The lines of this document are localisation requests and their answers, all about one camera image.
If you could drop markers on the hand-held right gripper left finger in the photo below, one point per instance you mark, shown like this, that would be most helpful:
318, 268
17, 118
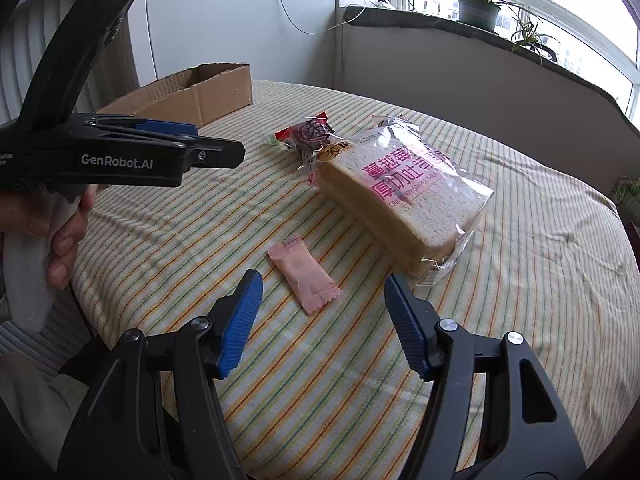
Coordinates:
240, 320

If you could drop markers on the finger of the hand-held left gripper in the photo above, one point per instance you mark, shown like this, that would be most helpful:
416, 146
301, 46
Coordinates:
170, 127
220, 152

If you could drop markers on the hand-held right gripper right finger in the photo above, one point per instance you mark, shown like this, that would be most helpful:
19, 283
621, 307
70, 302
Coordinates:
407, 325

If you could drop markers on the brown cardboard box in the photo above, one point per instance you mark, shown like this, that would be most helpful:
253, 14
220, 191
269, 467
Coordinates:
220, 95

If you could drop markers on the pink snack packet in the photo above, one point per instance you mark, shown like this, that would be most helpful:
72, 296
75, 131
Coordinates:
302, 275

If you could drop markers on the dark red snack packet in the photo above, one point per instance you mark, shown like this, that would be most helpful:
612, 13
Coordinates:
307, 135

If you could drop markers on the sliced bread packet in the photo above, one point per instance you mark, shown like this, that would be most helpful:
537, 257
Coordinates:
400, 195

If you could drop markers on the person's left hand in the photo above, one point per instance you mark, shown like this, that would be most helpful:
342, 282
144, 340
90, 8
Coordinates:
65, 250

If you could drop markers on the white radiator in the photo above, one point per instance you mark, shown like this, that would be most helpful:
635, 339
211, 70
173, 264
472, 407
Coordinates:
115, 70

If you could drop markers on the white wardrobe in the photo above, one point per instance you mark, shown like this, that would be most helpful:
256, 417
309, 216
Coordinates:
210, 20

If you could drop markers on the person's trouser leg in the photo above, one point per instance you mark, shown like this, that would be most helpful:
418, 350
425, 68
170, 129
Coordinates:
35, 395

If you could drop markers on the green gift bag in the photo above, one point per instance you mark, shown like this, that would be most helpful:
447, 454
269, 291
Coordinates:
630, 200

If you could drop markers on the small spider plant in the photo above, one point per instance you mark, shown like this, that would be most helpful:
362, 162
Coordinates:
530, 35

